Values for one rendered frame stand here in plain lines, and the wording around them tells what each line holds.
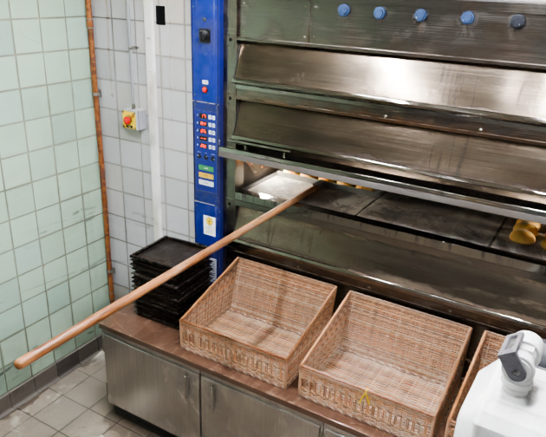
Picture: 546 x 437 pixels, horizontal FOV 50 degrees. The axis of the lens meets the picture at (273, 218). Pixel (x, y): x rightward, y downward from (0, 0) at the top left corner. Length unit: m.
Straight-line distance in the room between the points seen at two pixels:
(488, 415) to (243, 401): 1.49
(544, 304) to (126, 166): 2.16
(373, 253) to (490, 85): 0.86
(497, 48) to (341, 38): 0.61
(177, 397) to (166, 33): 1.70
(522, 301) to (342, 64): 1.18
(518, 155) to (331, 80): 0.79
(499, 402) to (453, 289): 1.26
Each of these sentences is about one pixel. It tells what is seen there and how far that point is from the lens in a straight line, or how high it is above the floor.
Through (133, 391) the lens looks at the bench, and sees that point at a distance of 3.07.
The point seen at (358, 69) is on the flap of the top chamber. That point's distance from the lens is 2.45.
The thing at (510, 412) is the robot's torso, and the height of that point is 1.37.
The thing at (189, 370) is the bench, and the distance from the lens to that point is 2.72.
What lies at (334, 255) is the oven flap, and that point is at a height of 0.99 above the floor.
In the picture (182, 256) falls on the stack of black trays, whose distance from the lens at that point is 2.85.
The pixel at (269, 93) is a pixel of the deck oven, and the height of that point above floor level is 1.68.
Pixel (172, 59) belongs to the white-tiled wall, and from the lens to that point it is 2.93.
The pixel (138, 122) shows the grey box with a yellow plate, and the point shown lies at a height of 1.45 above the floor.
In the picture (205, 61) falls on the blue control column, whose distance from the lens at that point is 2.77.
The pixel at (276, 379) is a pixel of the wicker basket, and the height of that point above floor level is 0.61.
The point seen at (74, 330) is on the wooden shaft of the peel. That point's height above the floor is 1.19.
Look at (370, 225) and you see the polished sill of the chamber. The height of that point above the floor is 1.17.
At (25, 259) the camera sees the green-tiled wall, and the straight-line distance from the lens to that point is 3.23.
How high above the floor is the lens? 2.15
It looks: 22 degrees down
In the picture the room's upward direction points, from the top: 2 degrees clockwise
